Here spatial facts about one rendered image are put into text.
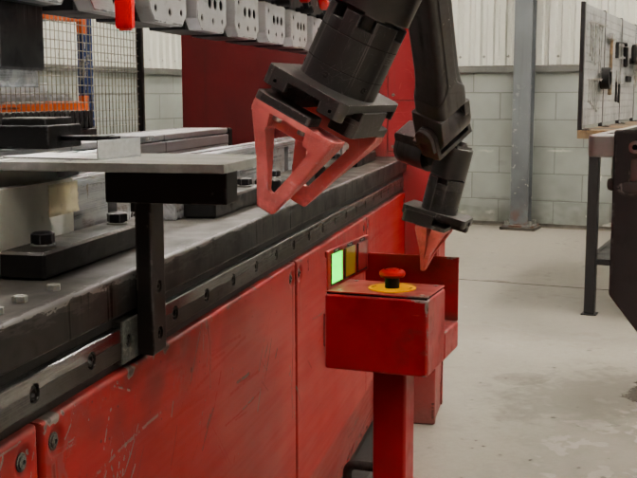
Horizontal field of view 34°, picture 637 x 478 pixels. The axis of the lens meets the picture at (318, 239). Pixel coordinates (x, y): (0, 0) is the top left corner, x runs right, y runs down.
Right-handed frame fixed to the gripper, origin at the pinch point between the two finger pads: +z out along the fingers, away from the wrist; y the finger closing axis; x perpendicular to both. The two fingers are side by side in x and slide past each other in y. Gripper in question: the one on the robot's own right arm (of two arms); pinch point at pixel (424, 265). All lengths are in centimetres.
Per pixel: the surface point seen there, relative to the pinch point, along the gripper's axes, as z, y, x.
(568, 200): 75, 45, -680
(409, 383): 17.7, -3.8, 5.5
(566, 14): -65, 86, -679
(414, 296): 1.4, -2.9, 14.9
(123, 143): -16, 25, 56
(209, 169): -18, 11, 62
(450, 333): 9.2, -7.1, 0.7
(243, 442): 31.8, 17.0, 17.2
